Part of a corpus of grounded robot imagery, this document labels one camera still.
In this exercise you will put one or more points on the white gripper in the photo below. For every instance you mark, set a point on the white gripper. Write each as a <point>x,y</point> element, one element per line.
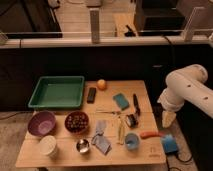
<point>167,118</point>

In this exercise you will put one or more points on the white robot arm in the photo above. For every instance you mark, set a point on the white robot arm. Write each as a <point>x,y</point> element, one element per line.
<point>185,84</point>

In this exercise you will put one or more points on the small metal bowl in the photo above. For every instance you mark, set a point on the small metal bowl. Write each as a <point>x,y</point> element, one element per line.
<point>83,146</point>

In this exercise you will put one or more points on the dark red patterned bowl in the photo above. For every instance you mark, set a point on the dark red patterned bowl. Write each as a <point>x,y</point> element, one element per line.
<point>77,122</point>

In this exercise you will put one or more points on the purple bowl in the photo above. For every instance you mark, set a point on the purple bowl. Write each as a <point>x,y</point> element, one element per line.
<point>42,123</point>

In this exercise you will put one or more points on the black round tape measure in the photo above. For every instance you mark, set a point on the black round tape measure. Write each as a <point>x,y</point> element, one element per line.
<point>131,121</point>

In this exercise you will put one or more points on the blue cup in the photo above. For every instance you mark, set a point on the blue cup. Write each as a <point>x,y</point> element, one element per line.
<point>131,141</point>

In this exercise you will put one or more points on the wooden table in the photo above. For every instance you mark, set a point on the wooden table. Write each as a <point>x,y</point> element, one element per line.
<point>117,129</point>

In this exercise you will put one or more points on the teal sponge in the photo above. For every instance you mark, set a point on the teal sponge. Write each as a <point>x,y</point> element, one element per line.
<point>121,101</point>

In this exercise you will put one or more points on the metal fork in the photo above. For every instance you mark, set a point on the metal fork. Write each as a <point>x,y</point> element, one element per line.
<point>110,112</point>

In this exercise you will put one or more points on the grey blue cloth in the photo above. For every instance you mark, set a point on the grey blue cloth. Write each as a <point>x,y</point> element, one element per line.
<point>99,140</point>

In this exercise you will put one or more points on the orange fruit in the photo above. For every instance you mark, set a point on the orange fruit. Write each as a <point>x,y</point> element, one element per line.
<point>101,84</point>

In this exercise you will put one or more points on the black rectangular block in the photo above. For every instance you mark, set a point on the black rectangular block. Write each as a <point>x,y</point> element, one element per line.
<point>91,95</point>

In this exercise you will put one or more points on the green plastic tray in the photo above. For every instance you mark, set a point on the green plastic tray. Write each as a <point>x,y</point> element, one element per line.
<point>58,92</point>

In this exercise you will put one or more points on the white cup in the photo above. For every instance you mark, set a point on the white cup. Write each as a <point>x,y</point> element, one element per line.
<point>48,146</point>

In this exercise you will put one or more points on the white vertical post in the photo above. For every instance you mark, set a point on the white vertical post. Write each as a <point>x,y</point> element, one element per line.
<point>95,28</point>

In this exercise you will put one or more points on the white horizontal rail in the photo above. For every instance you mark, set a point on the white horizontal rail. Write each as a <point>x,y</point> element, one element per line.
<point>103,42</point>

